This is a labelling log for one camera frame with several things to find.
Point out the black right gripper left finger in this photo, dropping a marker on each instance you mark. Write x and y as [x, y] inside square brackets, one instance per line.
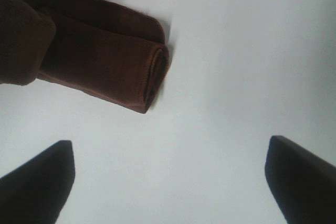
[36, 191]

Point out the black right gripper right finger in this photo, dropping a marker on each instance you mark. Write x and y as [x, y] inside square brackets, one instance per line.
[302, 184]

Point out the brown towel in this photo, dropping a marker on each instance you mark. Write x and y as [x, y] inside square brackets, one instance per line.
[98, 47]

